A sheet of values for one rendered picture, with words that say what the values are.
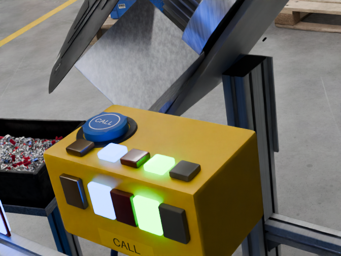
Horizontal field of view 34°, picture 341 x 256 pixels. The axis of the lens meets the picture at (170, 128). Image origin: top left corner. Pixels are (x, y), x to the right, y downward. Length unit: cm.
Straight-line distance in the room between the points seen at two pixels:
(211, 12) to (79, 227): 39
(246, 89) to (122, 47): 24
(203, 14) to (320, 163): 166
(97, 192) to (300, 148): 207
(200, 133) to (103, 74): 40
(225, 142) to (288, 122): 225
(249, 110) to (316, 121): 171
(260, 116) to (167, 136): 58
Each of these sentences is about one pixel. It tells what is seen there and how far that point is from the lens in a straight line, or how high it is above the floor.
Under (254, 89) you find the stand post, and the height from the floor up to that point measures 87.
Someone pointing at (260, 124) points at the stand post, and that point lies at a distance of 105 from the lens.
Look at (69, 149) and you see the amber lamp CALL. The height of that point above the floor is 108.
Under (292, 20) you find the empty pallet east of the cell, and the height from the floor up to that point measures 6.
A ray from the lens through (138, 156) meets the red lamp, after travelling 45.
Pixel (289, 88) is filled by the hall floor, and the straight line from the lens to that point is 303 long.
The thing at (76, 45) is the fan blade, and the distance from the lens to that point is 101.
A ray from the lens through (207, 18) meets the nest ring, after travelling 80.
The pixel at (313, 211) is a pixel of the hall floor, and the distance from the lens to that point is 213.
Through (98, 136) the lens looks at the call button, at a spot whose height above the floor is 108.
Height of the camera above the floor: 130
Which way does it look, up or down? 28 degrees down
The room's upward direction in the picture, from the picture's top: 10 degrees counter-clockwise
